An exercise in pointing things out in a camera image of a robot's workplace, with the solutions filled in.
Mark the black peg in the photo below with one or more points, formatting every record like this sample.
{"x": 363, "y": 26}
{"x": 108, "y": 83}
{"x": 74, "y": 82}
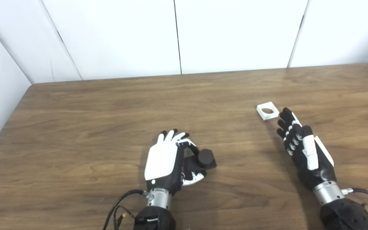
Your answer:
{"x": 207, "y": 158}

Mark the white square piece with hole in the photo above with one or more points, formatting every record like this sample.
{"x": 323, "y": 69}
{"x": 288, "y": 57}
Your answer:
{"x": 268, "y": 116}

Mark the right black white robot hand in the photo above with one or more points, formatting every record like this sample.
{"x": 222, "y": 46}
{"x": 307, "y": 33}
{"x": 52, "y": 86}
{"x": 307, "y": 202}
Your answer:
{"x": 318, "y": 175}

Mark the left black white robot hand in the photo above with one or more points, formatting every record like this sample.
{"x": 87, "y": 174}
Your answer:
{"x": 160, "y": 159}

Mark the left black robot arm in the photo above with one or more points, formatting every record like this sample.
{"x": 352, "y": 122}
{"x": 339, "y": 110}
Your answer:
{"x": 157, "y": 210}

